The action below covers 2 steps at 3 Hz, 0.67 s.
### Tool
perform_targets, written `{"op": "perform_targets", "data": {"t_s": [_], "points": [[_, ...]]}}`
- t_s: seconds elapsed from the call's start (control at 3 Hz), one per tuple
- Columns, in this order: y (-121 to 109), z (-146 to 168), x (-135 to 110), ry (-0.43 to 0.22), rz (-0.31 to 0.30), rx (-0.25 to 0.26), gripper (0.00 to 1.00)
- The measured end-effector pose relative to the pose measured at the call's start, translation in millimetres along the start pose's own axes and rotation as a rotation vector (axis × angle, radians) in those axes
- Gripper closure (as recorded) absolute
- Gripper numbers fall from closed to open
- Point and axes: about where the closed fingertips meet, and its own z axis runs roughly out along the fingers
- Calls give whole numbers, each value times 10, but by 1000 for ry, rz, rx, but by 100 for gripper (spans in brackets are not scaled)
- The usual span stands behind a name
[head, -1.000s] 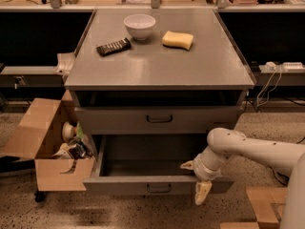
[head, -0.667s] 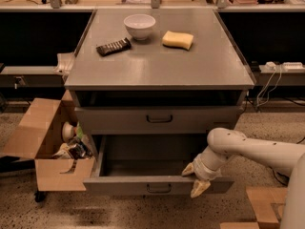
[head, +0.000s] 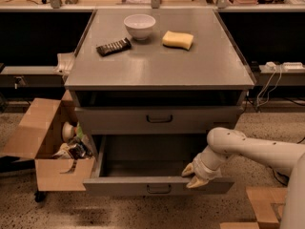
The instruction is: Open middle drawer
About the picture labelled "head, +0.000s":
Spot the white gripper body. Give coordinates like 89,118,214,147
192,153,221,180

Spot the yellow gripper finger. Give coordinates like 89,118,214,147
181,163,193,177
186,177,209,189

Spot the grey drawer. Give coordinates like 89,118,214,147
84,135,234,196
75,106,243,135

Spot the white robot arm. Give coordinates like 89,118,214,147
181,127,305,229

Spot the grey top drawer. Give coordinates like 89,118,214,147
75,106,243,135

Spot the grey drawer cabinet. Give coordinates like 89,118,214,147
64,8,255,189

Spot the open cardboard box left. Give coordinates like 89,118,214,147
1,91,95,192

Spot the cardboard box bottom right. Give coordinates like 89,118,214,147
220,187,287,229

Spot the white round object in box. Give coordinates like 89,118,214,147
62,122,75,142

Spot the yellow sponge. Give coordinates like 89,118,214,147
162,31,193,51

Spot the white power strip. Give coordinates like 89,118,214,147
283,62,305,72

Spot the dark snack bar packet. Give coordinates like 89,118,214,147
96,37,132,56

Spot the white bowl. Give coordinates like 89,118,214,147
124,14,156,40

